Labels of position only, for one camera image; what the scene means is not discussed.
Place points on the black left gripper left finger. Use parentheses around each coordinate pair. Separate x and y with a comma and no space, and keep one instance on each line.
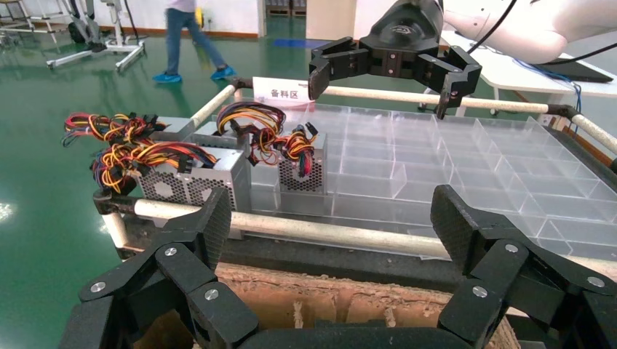
(193,269)

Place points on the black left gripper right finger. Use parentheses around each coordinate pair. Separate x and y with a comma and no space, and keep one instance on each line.
(501,269)

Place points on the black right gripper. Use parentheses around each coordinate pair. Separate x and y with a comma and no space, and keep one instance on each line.
(405,33)

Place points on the clear acrylic divider tray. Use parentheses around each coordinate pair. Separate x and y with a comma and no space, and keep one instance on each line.
(434,164)

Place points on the white office table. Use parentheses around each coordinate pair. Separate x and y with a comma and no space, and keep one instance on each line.
(506,72)

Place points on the white sign card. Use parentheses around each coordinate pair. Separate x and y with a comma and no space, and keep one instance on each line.
(284,91)

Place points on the brown cardboard divider box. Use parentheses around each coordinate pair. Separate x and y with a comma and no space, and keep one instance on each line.
(313,298)

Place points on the dark stacked crates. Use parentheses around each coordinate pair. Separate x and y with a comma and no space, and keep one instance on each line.
(279,8)

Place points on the white plug block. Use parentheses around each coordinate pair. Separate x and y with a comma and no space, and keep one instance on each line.
(545,119)

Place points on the black laptop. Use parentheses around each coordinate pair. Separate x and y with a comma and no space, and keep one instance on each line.
(573,72)

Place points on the yellow round fan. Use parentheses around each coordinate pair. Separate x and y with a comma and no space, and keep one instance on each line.
(199,19)

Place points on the person in blue jeans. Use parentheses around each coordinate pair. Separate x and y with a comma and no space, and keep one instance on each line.
(176,33)

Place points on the white wheeled equipment stand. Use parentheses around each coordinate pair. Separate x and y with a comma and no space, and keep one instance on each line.
(118,29)

